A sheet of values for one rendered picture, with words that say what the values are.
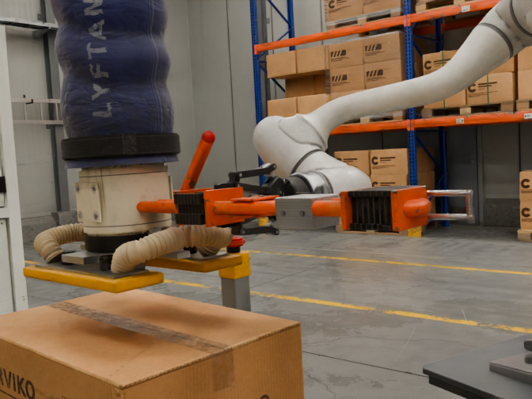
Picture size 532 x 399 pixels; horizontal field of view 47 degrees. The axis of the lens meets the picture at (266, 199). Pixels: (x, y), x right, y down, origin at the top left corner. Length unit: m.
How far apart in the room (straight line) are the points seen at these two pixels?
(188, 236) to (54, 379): 0.33
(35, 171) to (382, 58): 5.86
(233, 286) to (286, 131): 0.58
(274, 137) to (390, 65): 7.62
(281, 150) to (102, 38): 0.42
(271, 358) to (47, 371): 0.39
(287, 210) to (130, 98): 0.41
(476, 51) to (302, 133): 0.40
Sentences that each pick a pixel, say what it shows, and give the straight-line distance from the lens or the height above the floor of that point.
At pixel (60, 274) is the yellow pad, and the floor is 1.07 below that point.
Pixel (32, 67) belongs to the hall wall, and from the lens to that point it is 11.05.
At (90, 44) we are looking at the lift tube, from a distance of 1.17.
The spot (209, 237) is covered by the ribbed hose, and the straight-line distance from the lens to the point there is 1.12.
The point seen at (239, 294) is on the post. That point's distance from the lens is 1.75.
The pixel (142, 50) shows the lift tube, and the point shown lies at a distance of 1.17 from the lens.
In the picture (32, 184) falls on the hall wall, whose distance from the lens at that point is 10.86.
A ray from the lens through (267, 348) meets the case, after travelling 1.15.
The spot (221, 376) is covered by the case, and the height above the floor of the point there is 0.90.
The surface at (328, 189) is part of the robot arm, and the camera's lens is 1.19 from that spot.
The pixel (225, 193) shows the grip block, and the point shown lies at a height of 1.21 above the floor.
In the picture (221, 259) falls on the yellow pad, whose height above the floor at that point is 1.08.
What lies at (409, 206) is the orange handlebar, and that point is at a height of 1.20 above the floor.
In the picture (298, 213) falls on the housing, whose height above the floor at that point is 1.19.
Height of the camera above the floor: 1.28
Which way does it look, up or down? 4 degrees down
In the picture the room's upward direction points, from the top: 3 degrees counter-clockwise
